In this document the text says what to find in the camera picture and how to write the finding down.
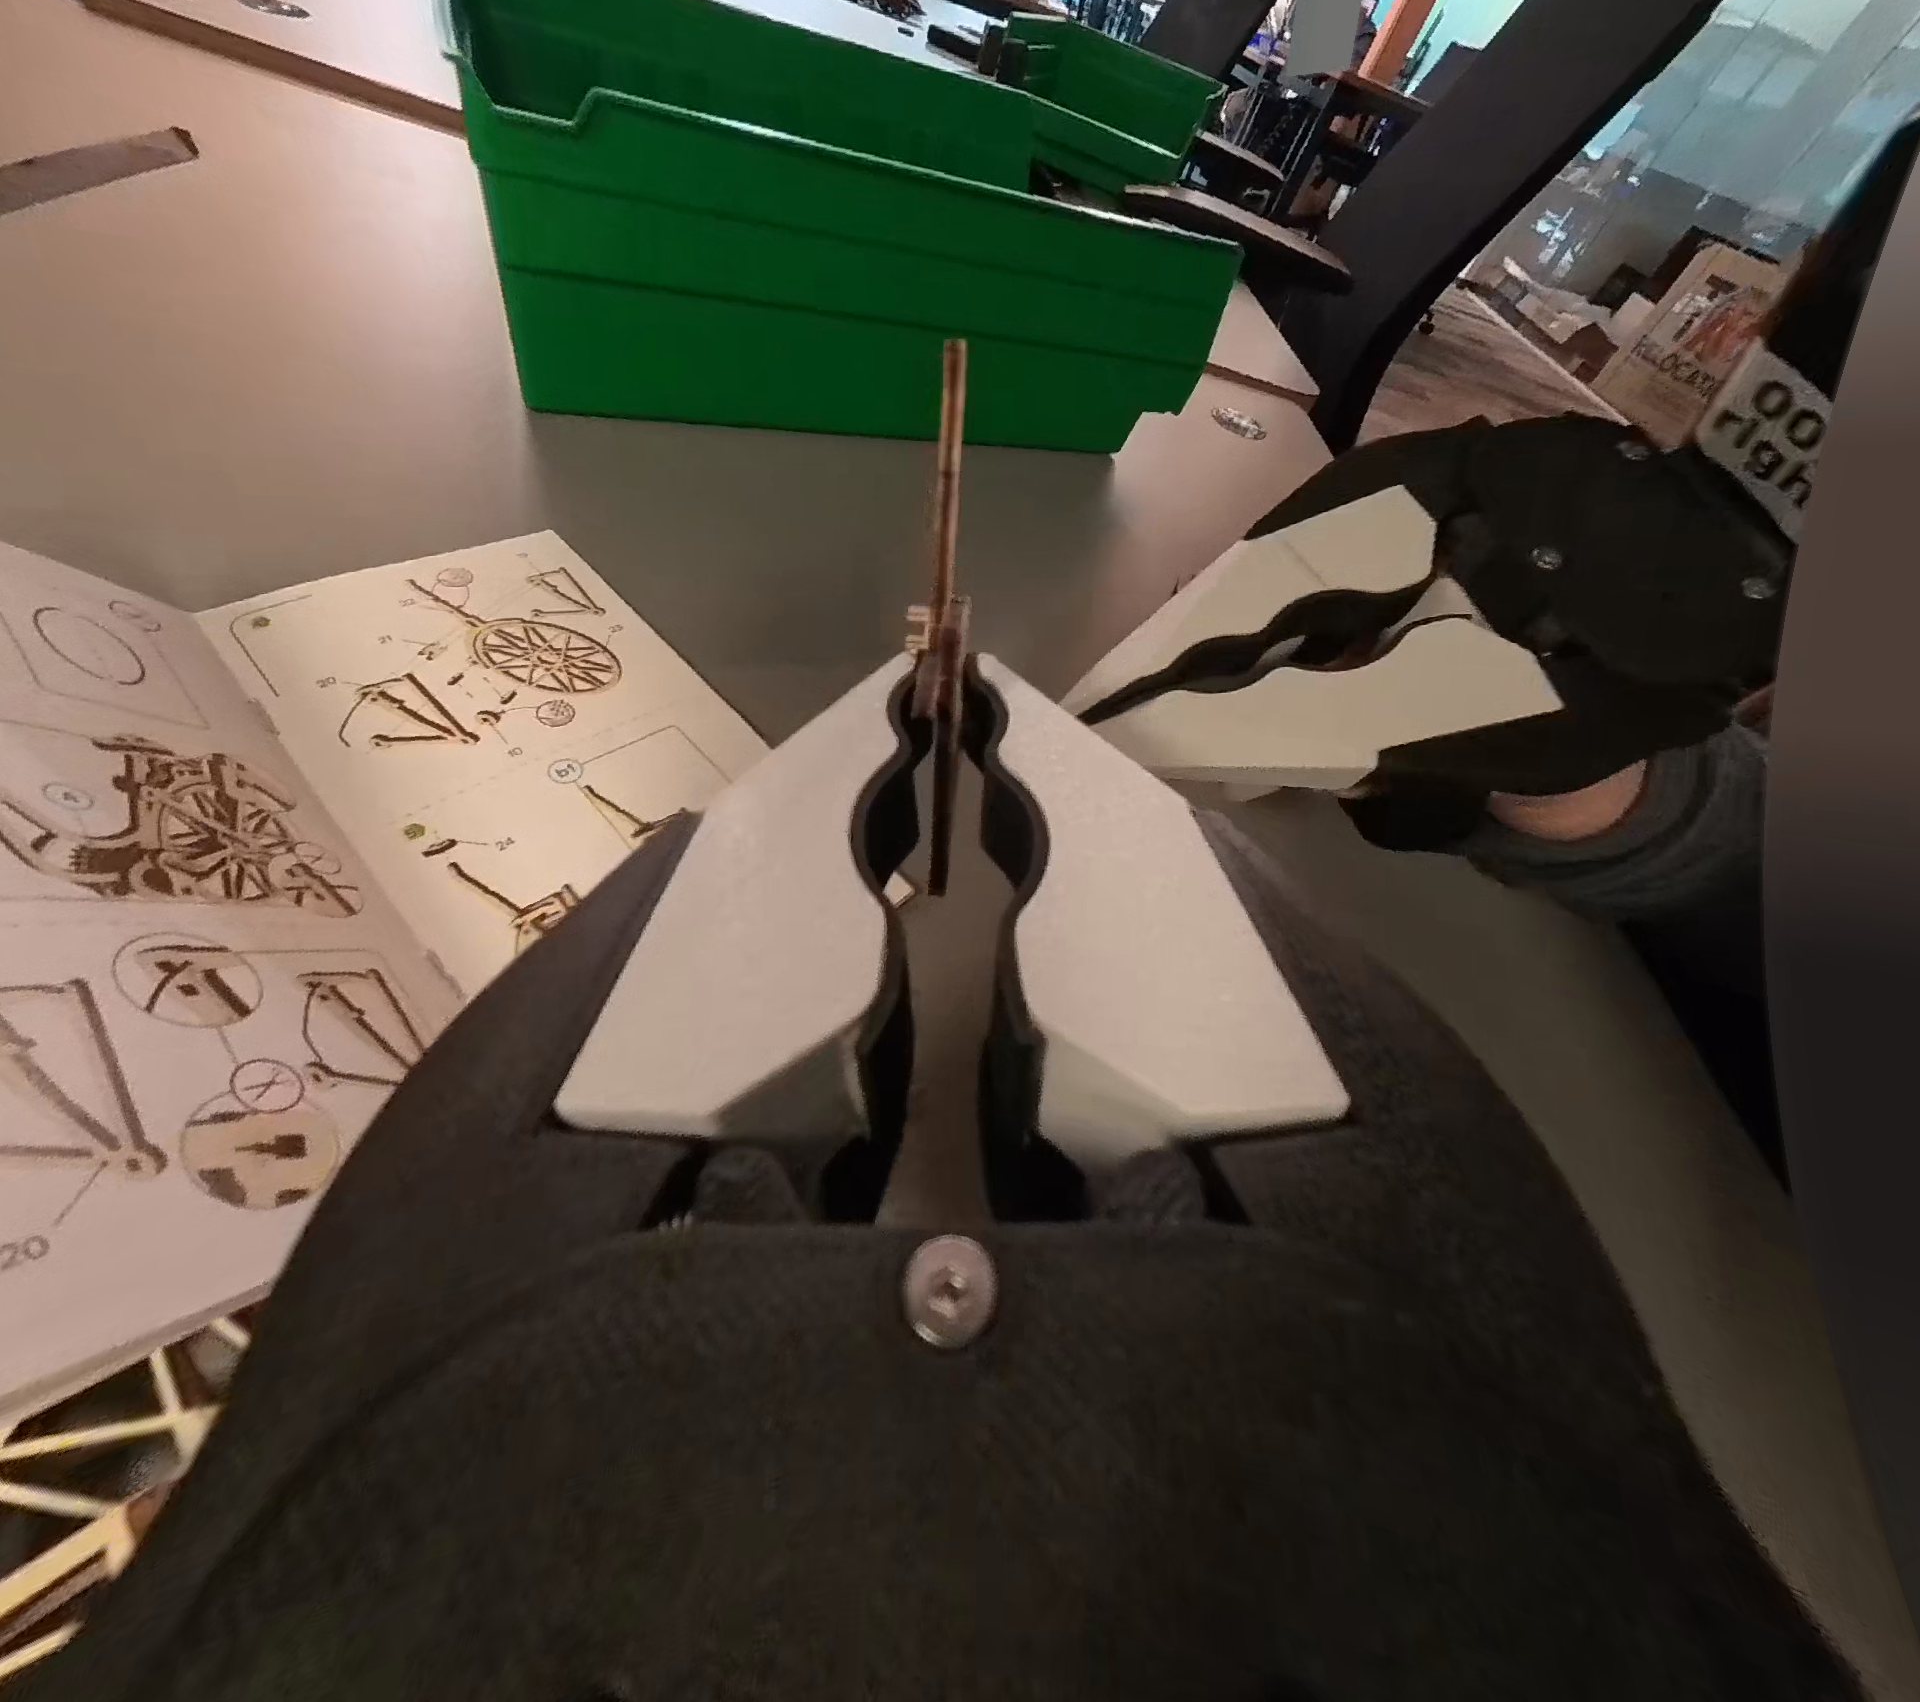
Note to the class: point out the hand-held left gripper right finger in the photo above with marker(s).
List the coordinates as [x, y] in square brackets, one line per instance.
[1156, 966]

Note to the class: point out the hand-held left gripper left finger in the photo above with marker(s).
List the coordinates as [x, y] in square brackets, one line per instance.
[721, 952]

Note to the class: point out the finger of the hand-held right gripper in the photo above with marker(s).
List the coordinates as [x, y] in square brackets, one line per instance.
[1394, 710]
[1319, 561]

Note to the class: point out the wooden model frame part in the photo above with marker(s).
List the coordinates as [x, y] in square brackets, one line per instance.
[947, 502]

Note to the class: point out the person's right forearm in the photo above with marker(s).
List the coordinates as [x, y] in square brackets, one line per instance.
[1679, 846]

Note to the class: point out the model instruction booklet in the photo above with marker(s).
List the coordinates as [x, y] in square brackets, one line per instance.
[181, 832]

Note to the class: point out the laser-cut wooden parts sheet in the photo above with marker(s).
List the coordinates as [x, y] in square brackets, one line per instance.
[89, 1448]

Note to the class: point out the person's right hand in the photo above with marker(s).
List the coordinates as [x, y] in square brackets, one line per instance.
[1567, 805]

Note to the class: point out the printed cardboard box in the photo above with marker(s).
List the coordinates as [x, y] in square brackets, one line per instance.
[1666, 367]

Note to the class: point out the green plastic bin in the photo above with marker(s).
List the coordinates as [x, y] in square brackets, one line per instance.
[1125, 88]
[675, 21]
[839, 231]
[825, 381]

